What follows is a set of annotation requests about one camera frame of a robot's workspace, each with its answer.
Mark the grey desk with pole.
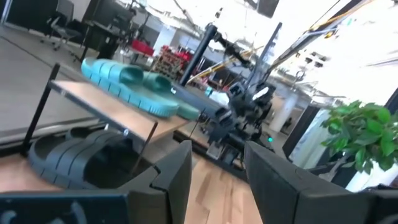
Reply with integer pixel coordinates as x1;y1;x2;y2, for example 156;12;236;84
172;83;231;118

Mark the black background desk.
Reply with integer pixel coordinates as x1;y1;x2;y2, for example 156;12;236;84
81;0;138;62

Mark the grey office chair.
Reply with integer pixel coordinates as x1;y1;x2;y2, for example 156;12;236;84
45;0;83;53

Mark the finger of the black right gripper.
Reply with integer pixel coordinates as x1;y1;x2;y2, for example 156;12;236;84
219;107;236;139
207;119;223;145

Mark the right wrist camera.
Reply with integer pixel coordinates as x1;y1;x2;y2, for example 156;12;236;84
250;82;277;104

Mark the black slide with ridged strap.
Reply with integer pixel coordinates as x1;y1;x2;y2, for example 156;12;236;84
26;128;154;191

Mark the green leafy plant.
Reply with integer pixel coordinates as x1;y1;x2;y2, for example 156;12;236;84
319;99;398;175

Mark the teal slide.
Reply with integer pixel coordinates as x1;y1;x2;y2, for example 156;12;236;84
80;57;180;119
142;70;200;122

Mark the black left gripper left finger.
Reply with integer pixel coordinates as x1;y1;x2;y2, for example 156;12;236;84
119;139;194;224

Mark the wooden shelf with black frame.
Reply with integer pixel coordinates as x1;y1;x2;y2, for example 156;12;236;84
21;63;203;177

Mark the white plant pot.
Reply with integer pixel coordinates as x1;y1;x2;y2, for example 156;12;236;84
344;161;398;194

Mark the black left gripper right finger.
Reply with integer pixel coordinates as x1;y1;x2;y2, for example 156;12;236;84
243;141;387;224

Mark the red parts rack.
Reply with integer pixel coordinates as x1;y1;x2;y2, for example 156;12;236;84
151;44;195;83

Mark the black desk pole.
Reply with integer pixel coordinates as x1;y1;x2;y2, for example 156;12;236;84
178;22;253;88

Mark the red crate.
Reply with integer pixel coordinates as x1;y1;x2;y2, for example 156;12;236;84
130;38;155;58

